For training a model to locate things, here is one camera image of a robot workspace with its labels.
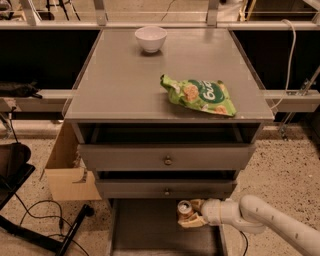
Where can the orange soda can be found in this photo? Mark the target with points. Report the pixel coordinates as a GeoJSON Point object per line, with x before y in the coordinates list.
{"type": "Point", "coordinates": [184, 210]}

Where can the black chair base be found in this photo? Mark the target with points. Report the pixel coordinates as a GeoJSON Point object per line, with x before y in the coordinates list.
{"type": "Point", "coordinates": [14, 171]}

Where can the cardboard box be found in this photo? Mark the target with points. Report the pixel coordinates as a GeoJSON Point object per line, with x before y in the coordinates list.
{"type": "Point", "coordinates": [67, 176]}

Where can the bottom grey open drawer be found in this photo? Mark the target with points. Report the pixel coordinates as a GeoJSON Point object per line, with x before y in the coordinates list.
{"type": "Point", "coordinates": [149, 227]}

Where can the green snack bag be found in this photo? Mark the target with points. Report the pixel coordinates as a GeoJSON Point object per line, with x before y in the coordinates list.
{"type": "Point", "coordinates": [205, 96]}

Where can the black cloth on shelf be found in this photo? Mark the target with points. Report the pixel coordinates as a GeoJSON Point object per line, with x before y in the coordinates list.
{"type": "Point", "coordinates": [19, 90]}

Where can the grey drawer cabinet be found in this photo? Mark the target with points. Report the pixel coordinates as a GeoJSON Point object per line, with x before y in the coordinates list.
{"type": "Point", "coordinates": [120, 100]}

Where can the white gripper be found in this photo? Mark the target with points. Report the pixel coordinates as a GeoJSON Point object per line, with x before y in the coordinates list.
{"type": "Point", "coordinates": [211, 211]}

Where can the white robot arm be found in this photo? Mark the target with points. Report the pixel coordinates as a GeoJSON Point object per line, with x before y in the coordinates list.
{"type": "Point", "coordinates": [252, 215]}

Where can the top grey drawer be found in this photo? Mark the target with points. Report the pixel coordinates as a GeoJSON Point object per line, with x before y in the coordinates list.
{"type": "Point", "coordinates": [179, 157]}

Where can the middle grey drawer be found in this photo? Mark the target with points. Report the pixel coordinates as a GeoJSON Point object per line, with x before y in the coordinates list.
{"type": "Point", "coordinates": [164, 188]}

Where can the white ceramic bowl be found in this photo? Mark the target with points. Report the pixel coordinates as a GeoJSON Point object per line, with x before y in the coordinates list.
{"type": "Point", "coordinates": [151, 38]}

